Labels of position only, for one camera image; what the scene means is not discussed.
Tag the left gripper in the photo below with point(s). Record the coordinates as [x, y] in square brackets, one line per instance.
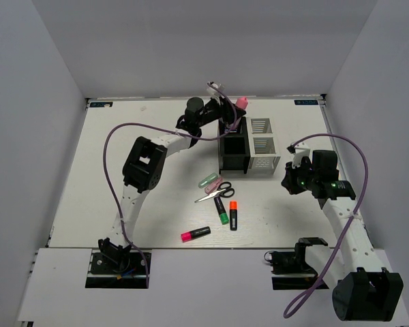
[228, 111]

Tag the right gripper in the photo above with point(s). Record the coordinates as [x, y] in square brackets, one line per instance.
[288, 181]

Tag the pink eraser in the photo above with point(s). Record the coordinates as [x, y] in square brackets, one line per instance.
[242, 103]

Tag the green correction tape dispenser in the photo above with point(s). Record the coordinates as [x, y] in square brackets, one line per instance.
[208, 180]

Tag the orange highlighter marker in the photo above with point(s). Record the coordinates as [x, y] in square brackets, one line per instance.
[233, 212]

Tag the black handled scissors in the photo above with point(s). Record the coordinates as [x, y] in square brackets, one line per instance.
[224, 190]

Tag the pink correction tape dispenser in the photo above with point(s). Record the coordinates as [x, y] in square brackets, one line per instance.
[213, 185]

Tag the green highlighter marker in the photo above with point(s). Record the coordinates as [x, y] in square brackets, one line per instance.
[221, 210]

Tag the pink highlighter marker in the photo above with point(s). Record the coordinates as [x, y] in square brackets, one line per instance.
[194, 234]

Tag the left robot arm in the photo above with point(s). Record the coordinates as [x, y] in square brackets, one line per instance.
[143, 167]

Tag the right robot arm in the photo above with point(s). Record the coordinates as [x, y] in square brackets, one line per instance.
[363, 288]

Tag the black mesh organizer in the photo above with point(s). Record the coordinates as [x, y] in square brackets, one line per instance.
[233, 150]

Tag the white mesh organizer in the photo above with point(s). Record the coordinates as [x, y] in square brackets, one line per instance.
[263, 146]

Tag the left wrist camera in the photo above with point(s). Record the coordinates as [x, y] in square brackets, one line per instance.
[214, 89]

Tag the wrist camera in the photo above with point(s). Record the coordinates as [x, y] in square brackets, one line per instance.
[298, 151]
[214, 89]

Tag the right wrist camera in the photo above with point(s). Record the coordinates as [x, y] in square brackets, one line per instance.
[298, 151]

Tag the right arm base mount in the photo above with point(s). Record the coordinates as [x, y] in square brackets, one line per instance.
[289, 270]

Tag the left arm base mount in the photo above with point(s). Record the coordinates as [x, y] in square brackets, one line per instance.
[103, 274]

